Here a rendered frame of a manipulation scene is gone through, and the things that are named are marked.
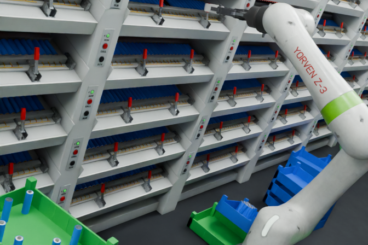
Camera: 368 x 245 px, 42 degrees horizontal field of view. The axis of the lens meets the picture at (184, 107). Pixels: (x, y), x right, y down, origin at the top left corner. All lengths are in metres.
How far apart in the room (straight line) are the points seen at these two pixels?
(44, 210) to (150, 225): 0.98
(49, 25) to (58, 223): 0.52
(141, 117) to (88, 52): 0.45
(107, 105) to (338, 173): 0.81
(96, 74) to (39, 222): 0.49
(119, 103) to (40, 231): 0.66
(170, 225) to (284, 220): 0.86
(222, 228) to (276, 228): 0.91
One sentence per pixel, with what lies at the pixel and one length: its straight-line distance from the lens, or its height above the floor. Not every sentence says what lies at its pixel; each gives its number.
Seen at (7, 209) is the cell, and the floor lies 0.53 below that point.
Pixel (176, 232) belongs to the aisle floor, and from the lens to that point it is 2.23.
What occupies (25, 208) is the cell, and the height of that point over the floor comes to 0.50.
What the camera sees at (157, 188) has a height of 0.17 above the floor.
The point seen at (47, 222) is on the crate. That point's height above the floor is 0.48.
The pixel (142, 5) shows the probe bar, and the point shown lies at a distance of 1.61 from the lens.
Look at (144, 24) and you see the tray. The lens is 1.56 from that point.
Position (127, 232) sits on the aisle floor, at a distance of 2.13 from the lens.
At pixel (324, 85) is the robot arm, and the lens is 1.39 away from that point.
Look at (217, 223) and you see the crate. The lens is 2.39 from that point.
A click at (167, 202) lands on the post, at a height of 0.07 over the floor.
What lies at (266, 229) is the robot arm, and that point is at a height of 0.52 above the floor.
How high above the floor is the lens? 1.27
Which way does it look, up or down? 21 degrees down
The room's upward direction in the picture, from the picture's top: 20 degrees clockwise
